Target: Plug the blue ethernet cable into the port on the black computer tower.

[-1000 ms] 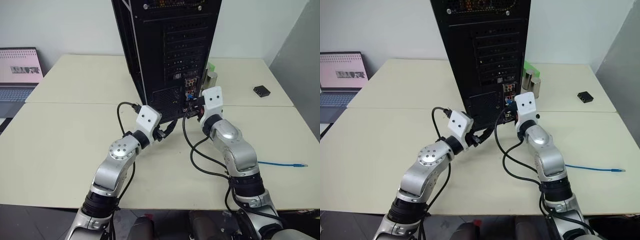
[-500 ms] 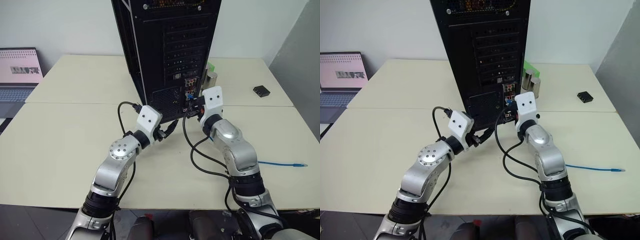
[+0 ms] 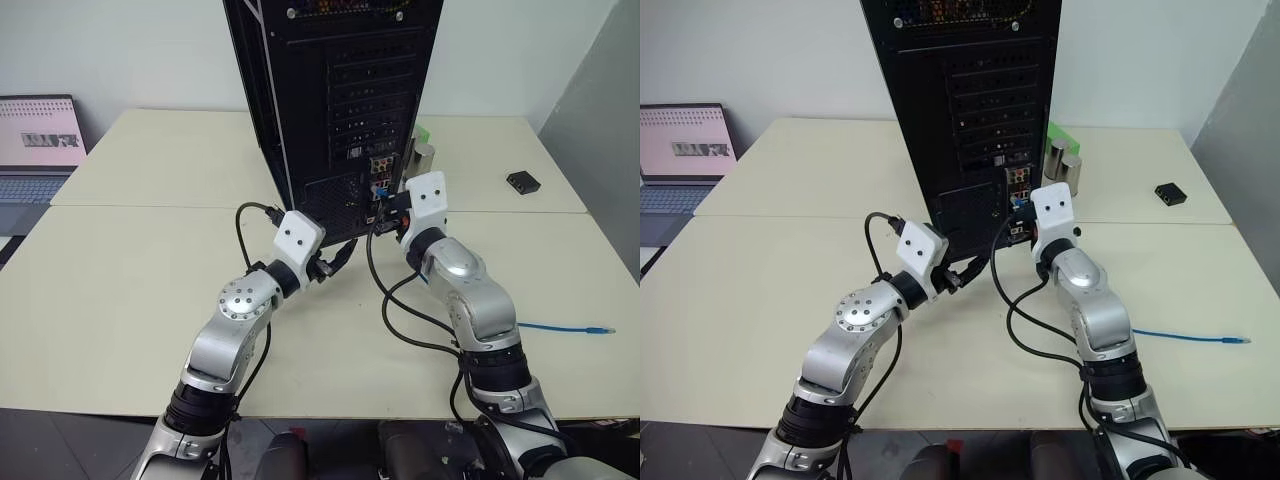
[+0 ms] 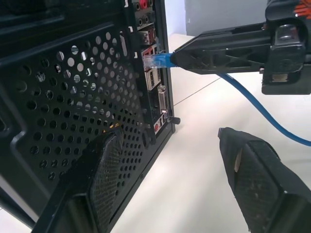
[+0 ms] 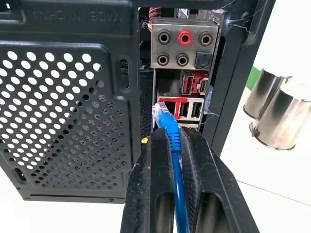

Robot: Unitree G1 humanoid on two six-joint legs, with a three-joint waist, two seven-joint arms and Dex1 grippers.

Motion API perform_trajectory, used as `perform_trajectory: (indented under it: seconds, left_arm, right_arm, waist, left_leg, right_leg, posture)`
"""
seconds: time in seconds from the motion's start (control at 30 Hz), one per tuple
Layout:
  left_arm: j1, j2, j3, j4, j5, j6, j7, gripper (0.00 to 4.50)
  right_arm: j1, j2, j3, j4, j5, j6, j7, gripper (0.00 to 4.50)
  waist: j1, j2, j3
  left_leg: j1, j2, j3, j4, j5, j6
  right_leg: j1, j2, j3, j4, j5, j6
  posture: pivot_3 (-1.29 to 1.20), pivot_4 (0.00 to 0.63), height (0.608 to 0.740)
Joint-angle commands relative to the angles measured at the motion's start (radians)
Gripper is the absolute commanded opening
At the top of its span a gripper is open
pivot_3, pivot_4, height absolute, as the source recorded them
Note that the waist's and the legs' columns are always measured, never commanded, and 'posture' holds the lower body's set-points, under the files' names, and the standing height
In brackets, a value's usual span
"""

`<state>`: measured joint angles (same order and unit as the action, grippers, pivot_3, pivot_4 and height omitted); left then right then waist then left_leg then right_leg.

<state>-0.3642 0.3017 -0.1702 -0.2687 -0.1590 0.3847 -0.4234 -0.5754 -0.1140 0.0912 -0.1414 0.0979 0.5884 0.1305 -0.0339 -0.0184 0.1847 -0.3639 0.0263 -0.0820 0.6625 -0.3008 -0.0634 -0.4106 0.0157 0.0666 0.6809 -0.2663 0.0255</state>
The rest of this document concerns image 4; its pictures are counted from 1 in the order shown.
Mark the black case thumbscrew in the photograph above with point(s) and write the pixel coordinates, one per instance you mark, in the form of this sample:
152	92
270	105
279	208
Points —
175	119

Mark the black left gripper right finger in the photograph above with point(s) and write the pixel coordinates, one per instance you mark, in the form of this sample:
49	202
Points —
262	184

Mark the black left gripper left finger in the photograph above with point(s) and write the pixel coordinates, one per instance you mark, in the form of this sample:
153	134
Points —
80	184

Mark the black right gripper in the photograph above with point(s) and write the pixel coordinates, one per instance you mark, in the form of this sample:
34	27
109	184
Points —
286	60

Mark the black computer tower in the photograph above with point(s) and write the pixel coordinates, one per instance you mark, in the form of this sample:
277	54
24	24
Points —
68	97

